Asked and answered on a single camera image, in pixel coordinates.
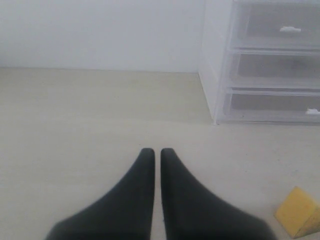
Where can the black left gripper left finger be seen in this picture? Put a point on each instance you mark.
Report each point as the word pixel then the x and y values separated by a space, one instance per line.
pixel 124 213

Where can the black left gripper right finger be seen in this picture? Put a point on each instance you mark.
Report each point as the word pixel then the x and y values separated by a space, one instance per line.
pixel 192 212

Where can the clear bottom wide drawer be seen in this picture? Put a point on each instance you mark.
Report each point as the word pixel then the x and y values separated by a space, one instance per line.
pixel 273 105

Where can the clear wide drawer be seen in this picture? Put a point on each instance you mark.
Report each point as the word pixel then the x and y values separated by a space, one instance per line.
pixel 273 105
pixel 271 69

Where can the clear middle wide drawer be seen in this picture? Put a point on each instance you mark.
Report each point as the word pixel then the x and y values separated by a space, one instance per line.
pixel 271 69

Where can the white plastic drawer cabinet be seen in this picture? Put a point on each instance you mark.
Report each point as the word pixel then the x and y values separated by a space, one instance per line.
pixel 216 43

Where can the yellow wedge sponge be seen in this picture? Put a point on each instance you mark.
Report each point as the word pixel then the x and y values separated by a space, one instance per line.
pixel 299 214

